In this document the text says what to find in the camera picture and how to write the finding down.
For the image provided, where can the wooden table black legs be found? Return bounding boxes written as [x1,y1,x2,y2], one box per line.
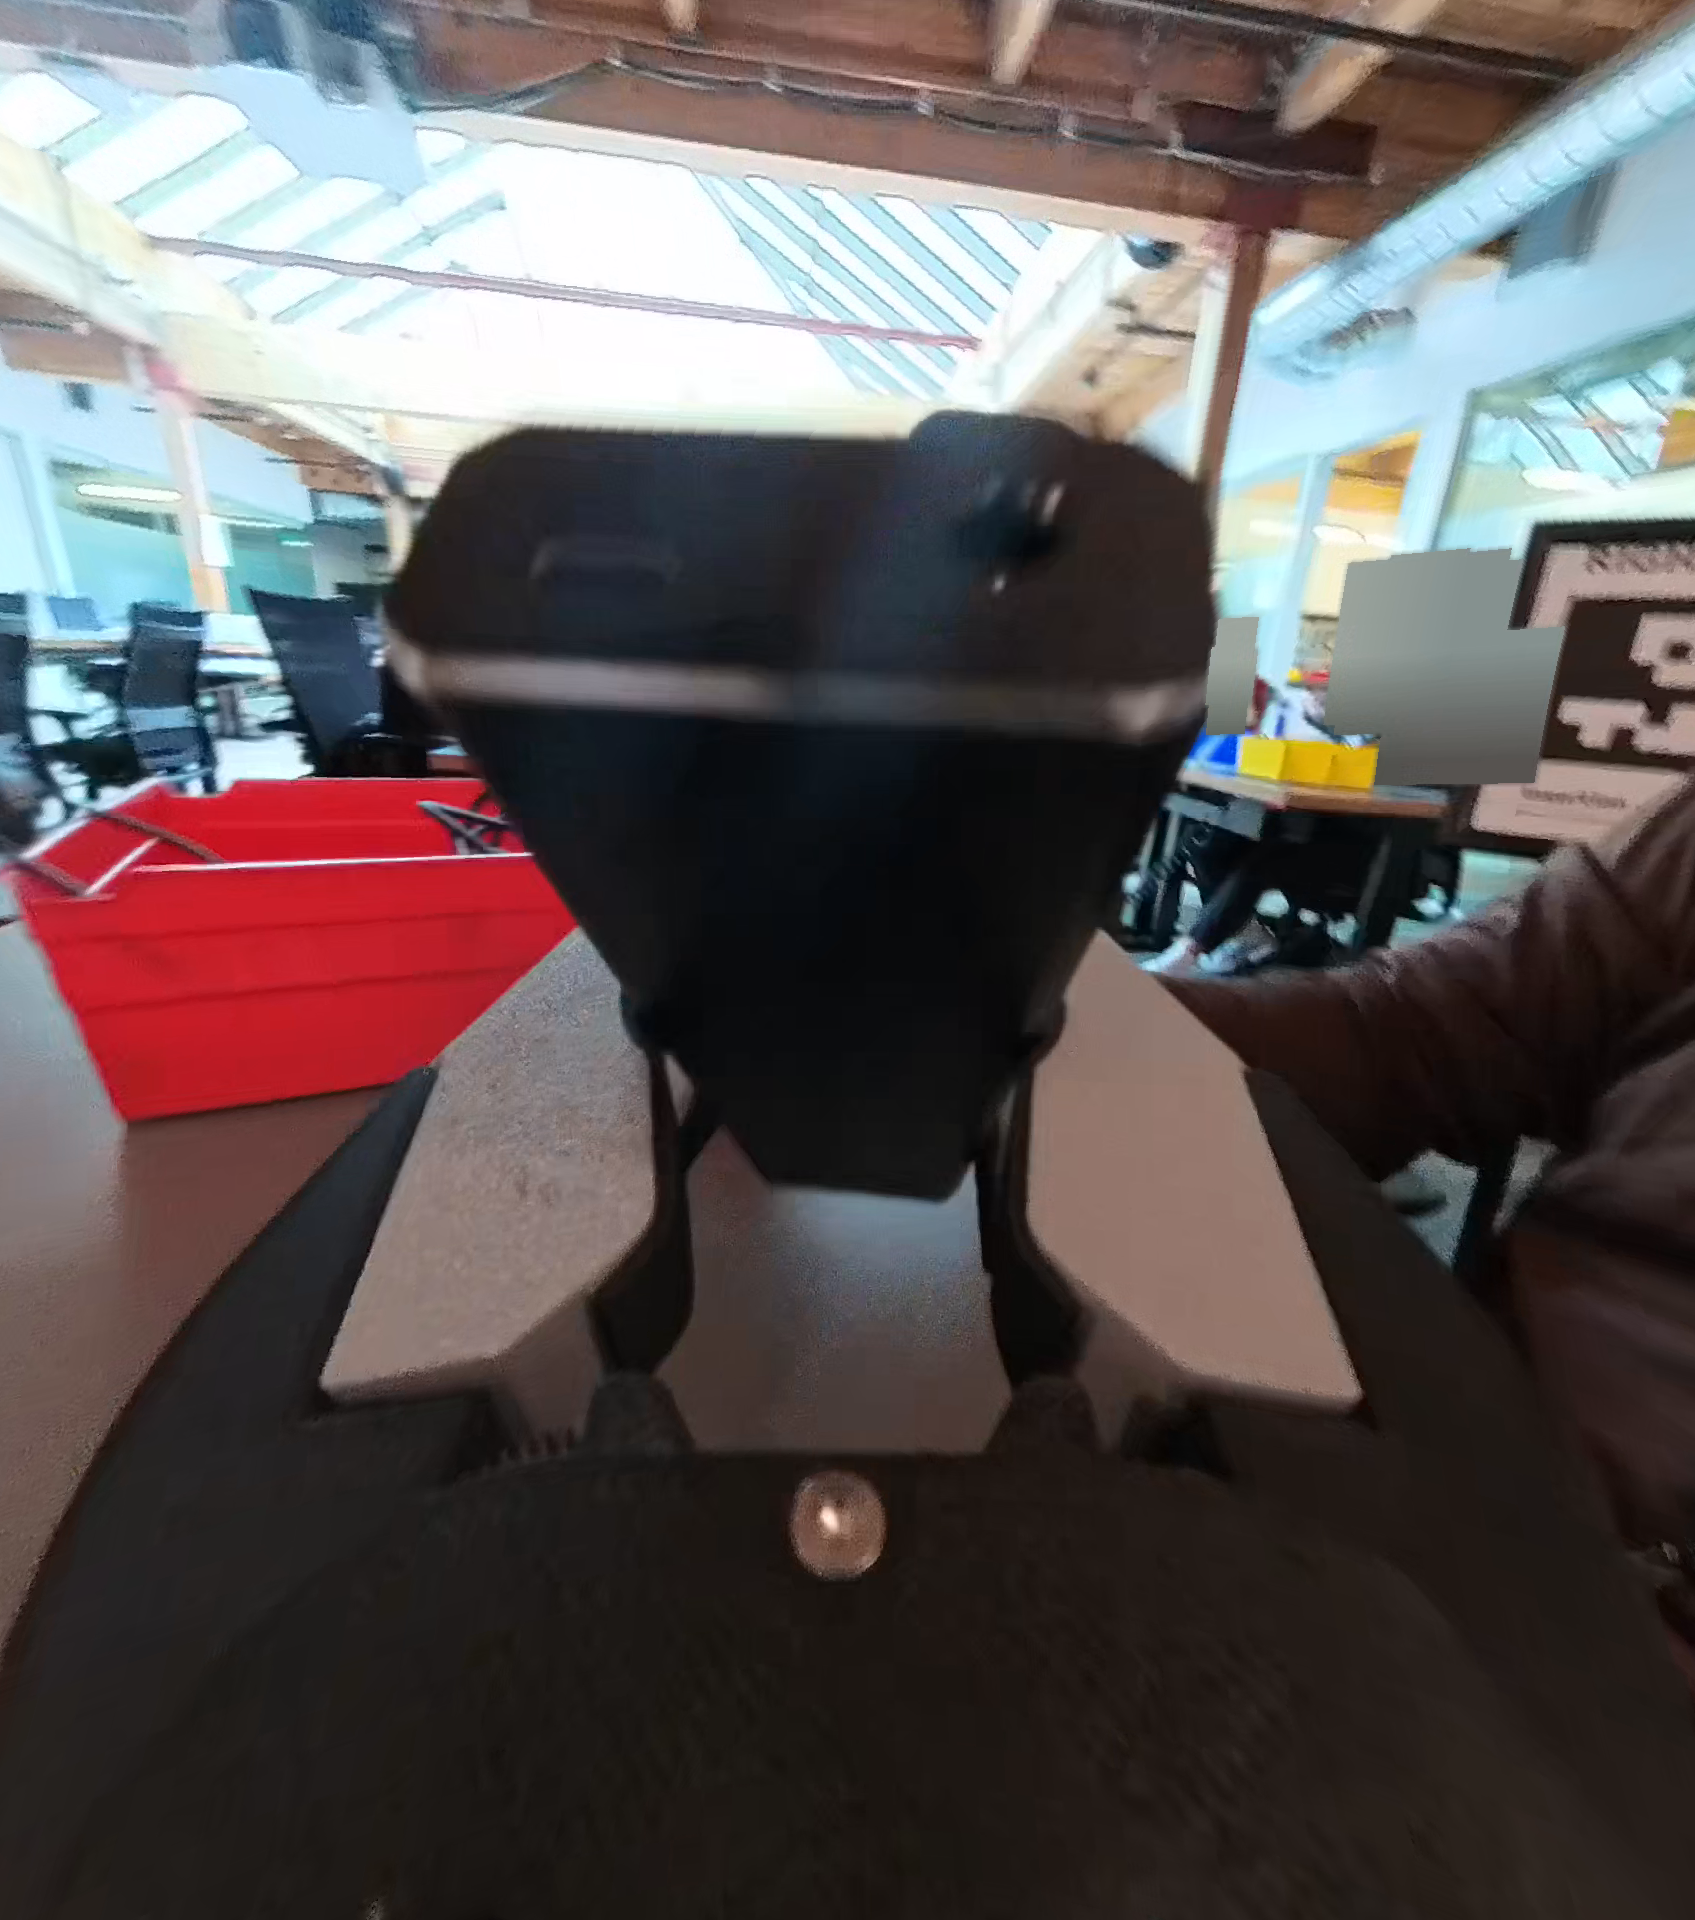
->
[1124,766,1460,960]

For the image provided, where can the black usb hub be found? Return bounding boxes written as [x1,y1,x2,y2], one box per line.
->
[380,410,1219,1203]

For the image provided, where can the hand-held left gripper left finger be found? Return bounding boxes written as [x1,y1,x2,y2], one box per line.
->
[323,926,720,1411]

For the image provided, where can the grey braided usb cable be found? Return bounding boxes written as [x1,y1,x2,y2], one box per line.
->
[6,794,230,897]

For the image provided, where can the person's brown clothed body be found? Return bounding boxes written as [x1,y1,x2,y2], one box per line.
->
[1498,1050,1695,1920]

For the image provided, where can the yellow plastic bin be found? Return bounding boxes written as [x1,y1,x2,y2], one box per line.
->
[1241,738,1383,788]

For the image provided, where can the black framed marker sign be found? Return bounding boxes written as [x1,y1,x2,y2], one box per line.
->
[1468,517,1695,862]

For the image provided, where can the person's right forearm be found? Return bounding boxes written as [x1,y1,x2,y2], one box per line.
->
[1158,718,1695,1190]

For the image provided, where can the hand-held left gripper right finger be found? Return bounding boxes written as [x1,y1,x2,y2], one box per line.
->
[967,933,1369,1416]

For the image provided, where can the wooden support post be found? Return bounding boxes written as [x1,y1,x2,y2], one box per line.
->
[1193,222,1273,498]

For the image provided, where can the red plastic bin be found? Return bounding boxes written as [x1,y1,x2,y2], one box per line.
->
[0,776,581,1123]

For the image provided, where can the silver ventilation duct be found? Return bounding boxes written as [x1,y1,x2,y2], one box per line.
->
[1257,0,1695,377]

